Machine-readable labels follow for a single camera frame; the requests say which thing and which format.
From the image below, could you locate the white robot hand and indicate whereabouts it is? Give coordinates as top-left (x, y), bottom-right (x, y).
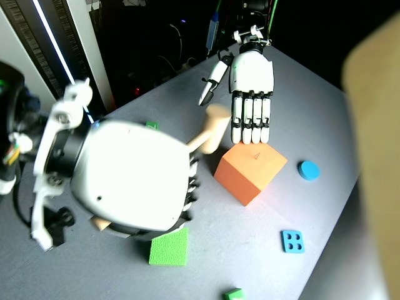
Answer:
top-left (198, 49), bottom-right (275, 145)
top-left (70, 119), bottom-right (201, 243)

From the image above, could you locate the large orange foam block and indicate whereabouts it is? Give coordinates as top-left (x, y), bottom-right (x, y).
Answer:
top-left (214, 142), bottom-right (288, 206)

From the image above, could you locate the white adapter box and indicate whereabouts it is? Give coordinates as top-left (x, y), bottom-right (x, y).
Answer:
top-left (206, 11), bottom-right (219, 51)

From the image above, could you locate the grey table cloth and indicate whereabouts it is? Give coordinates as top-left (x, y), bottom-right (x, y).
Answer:
top-left (0, 42), bottom-right (363, 300)

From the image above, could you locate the large green textured block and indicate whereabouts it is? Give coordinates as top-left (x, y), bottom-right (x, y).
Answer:
top-left (148, 227), bottom-right (190, 266)

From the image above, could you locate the blue round disc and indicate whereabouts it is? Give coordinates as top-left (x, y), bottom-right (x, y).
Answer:
top-left (297, 160), bottom-right (321, 181)

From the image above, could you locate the white light strip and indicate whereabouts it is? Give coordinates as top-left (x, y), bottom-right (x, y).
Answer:
top-left (32, 0), bottom-right (94, 124)

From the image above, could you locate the blurred tan wooden board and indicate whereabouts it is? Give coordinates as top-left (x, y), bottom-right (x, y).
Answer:
top-left (342, 12), bottom-right (400, 300)

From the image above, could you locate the blue square four-hole block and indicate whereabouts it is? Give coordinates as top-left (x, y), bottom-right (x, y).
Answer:
top-left (280, 230), bottom-right (307, 253)

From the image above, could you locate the thin green arm cable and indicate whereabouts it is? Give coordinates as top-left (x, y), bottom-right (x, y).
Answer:
top-left (267, 0), bottom-right (279, 40)

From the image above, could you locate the thin white cable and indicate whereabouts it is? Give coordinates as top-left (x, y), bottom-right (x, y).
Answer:
top-left (169, 23), bottom-right (184, 68)

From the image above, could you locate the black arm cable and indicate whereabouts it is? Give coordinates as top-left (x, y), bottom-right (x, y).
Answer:
top-left (12, 168), bottom-right (35, 231)

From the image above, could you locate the white frame post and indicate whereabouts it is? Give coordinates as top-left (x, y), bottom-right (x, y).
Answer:
top-left (65, 0), bottom-right (116, 112)

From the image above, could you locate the white wall panel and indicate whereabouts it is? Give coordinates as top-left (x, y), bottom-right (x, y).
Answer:
top-left (0, 6), bottom-right (62, 103)

